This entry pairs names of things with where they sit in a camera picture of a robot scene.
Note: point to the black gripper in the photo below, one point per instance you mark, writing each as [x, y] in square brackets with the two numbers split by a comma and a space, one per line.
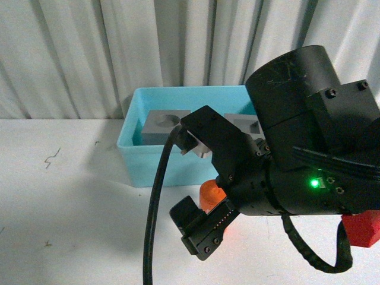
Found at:
[251, 196]

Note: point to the orange cylinder part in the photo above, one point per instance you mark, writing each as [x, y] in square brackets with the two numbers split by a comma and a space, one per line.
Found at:
[210, 195]

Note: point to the gray cube with round recess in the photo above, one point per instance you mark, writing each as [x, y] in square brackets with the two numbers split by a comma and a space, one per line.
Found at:
[159, 124]

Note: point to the gray cube with rectangular recess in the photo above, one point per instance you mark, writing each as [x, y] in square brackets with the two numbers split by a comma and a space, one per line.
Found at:
[248, 124]

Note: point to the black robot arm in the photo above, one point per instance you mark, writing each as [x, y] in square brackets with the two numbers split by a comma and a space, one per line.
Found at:
[319, 154]

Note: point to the light blue plastic box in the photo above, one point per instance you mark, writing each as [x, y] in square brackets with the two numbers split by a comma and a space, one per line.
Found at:
[142, 160]

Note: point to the red plastic block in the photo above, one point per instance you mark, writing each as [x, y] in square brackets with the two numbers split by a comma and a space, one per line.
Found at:
[362, 229]

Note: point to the white pleated curtain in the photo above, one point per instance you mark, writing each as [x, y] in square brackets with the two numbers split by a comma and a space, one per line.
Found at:
[84, 59]

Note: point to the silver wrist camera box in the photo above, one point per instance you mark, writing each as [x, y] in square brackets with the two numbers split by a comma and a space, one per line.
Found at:
[196, 147]

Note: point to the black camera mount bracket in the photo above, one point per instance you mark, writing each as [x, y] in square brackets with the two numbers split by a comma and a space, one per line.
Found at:
[233, 151]

